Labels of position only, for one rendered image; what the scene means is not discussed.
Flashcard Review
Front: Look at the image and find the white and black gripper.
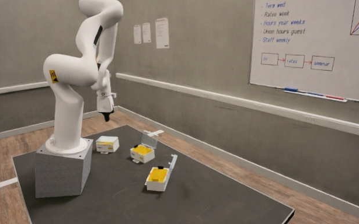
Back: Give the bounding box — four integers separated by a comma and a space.
97, 95, 114, 122

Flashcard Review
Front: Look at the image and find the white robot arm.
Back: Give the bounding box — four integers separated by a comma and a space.
43, 0, 123, 155

